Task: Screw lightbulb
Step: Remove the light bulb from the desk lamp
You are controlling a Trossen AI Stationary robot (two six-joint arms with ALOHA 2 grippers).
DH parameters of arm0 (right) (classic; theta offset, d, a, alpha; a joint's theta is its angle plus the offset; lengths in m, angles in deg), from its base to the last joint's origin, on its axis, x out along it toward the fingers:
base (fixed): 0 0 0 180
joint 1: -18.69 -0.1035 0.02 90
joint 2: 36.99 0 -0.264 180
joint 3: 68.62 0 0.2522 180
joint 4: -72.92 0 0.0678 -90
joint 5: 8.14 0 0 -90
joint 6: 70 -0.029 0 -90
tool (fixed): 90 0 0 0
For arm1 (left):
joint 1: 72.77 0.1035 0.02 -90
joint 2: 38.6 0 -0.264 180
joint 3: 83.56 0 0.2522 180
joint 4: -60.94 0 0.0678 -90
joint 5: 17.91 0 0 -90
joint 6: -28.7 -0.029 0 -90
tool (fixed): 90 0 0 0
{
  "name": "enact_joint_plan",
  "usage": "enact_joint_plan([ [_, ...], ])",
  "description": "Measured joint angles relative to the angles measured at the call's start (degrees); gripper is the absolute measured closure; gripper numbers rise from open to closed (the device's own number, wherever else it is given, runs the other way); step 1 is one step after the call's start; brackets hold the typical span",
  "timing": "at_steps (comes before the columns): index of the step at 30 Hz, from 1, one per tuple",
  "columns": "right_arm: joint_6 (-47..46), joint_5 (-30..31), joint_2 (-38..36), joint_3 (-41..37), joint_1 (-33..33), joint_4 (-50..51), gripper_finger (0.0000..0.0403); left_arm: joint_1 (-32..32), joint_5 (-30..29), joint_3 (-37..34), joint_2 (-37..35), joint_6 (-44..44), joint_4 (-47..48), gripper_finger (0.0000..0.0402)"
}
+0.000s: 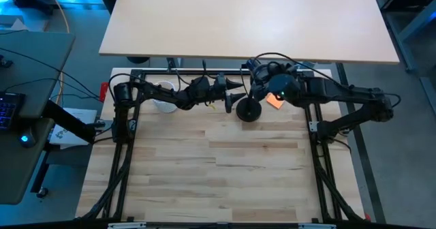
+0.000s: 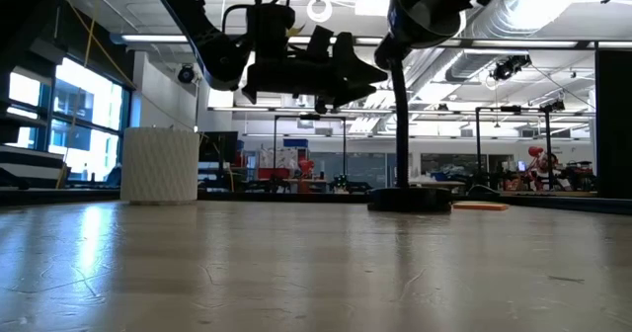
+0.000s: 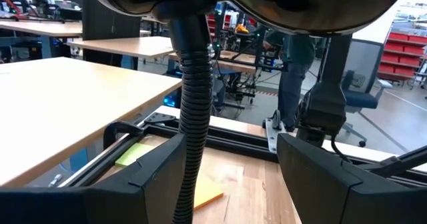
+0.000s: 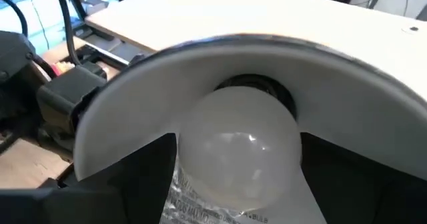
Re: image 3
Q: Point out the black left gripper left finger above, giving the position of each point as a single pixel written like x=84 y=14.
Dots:
x=160 y=184

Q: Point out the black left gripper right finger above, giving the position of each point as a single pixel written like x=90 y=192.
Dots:
x=317 y=190

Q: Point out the black gooseneck desk lamp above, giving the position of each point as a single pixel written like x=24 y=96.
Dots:
x=195 y=100

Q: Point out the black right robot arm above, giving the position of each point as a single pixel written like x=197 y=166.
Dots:
x=325 y=100

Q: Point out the green sticky note pad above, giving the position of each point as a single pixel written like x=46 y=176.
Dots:
x=133 y=154

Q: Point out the orange sticky note pad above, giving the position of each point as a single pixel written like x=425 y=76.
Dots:
x=207 y=190

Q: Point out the person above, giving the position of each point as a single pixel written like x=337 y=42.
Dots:
x=293 y=77

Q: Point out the blue office chair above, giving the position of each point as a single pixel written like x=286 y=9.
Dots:
x=362 y=84

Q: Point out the light wooden desk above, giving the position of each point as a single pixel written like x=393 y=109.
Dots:
x=66 y=104

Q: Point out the light background desk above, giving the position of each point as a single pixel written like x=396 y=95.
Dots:
x=133 y=45
x=40 y=27

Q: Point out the red bin shelf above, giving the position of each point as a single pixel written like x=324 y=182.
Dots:
x=402 y=55

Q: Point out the black square column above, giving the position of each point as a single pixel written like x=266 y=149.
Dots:
x=110 y=27

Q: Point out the silver arm base bracket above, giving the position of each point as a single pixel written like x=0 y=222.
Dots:
x=274 y=134

